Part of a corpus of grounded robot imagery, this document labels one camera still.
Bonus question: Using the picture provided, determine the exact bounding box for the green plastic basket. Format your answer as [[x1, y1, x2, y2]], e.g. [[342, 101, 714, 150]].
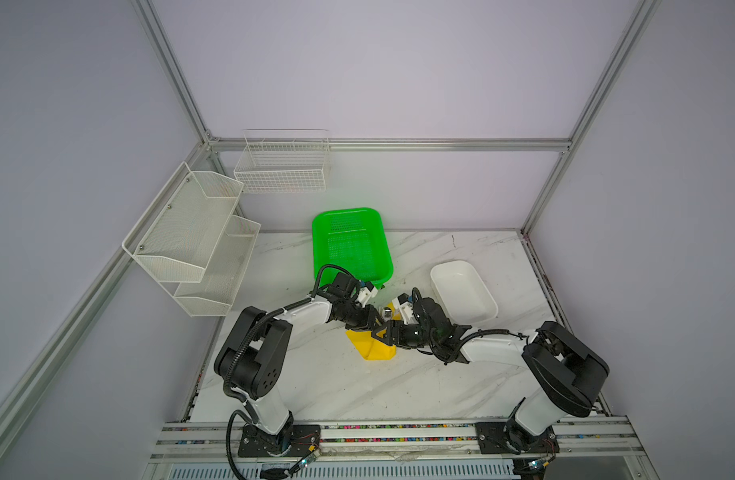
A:
[[312, 207, 393, 288]]

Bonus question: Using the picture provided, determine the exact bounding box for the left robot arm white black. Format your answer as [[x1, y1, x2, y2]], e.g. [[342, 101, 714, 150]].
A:
[[214, 268, 379, 435]]

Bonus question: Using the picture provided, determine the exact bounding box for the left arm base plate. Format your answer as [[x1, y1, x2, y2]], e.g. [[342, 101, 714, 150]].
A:
[[235, 424, 322, 458]]

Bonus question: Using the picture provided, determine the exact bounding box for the white mesh two-tier shelf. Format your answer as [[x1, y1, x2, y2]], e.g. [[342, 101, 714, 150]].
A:
[[122, 163, 261, 317]]

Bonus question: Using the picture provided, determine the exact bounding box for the aluminium front rail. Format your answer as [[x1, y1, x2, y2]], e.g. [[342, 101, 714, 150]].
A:
[[150, 416, 645, 464]]

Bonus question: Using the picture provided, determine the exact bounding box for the white rectangular dish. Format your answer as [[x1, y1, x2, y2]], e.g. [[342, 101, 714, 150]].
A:
[[431, 260, 499, 324]]

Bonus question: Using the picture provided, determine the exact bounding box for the white wire basket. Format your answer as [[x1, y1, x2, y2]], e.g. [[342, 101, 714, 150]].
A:
[[234, 129, 331, 194]]

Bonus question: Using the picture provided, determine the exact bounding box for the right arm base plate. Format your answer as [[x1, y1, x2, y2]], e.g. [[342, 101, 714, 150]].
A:
[[475, 421, 559, 455]]

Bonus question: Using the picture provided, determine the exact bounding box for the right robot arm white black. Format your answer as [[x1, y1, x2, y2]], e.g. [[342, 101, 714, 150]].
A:
[[369, 297, 609, 450]]

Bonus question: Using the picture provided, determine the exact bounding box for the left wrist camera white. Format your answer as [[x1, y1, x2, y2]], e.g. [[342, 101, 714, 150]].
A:
[[356, 282, 379, 307]]

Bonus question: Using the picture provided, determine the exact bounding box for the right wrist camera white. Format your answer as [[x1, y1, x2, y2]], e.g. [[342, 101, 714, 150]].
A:
[[391, 293, 417, 325]]

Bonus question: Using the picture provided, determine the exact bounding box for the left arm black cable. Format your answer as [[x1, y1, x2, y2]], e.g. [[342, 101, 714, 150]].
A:
[[222, 263, 360, 480]]

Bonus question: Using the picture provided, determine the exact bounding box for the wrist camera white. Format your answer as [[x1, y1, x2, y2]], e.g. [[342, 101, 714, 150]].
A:
[[391, 293, 417, 325], [356, 282, 379, 307]]

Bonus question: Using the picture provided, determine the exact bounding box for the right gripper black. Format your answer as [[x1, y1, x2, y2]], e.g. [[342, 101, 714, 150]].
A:
[[370, 320, 437, 346]]

